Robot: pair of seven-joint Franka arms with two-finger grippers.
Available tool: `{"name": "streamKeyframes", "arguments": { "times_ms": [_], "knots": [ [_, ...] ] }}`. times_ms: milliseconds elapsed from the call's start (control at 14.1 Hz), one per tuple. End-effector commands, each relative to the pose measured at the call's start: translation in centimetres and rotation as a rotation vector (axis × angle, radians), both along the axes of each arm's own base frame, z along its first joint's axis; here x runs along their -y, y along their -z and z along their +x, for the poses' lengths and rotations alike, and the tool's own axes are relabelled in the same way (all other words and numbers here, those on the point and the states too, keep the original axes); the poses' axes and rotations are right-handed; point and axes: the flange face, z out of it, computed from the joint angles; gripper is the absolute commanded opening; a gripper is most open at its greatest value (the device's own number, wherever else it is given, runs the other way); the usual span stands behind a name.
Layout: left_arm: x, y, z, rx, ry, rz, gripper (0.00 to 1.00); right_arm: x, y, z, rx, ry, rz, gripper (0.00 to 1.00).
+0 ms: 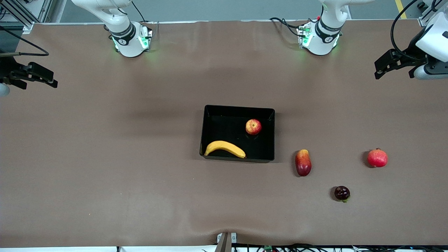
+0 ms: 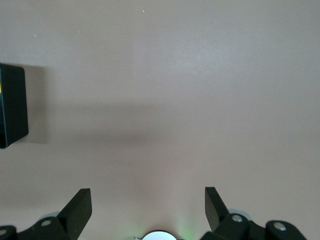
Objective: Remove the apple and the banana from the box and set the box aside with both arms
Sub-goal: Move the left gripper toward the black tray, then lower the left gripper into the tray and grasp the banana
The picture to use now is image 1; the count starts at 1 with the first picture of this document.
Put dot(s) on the dark purple mangosteen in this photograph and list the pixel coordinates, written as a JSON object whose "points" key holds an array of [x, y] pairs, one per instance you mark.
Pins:
{"points": [[342, 193]]}

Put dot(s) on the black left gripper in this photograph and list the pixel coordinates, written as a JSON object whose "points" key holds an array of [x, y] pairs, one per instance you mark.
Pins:
{"points": [[413, 52]]}

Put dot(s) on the red pomegranate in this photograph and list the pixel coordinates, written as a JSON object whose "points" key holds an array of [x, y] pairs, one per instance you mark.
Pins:
{"points": [[377, 158]]}

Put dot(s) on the aluminium frame profile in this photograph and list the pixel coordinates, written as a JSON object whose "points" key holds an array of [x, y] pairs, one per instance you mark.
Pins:
{"points": [[21, 14], [428, 15]]}

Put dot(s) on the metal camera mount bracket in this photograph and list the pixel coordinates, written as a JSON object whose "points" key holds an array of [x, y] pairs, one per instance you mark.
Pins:
{"points": [[224, 241]]}

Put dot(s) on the red yellow apple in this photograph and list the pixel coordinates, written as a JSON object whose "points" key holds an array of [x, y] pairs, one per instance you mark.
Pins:
{"points": [[253, 126]]}

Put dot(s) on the red yellow mango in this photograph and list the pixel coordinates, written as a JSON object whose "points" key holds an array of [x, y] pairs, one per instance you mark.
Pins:
{"points": [[303, 163]]}

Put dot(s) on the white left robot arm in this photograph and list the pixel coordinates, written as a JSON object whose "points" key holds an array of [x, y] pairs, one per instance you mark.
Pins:
{"points": [[322, 42]]}

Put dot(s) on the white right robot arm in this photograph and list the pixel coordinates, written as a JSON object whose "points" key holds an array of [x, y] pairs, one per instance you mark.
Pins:
{"points": [[127, 43]]}

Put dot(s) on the brown table cover mat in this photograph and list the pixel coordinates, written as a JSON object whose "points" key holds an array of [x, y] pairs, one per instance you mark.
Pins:
{"points": [[105, 175]]}

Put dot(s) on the yellow banana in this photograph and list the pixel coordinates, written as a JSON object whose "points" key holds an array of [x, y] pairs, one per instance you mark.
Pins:
{"points": [[224, 146]]}

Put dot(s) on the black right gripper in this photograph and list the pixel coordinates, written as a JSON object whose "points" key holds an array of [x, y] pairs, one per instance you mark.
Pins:
{"points": [[7, 68]]}

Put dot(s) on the black rectangular plastic tray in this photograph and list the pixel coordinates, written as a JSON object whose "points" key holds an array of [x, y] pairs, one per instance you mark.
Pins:
{"points": [[227, 129]]}

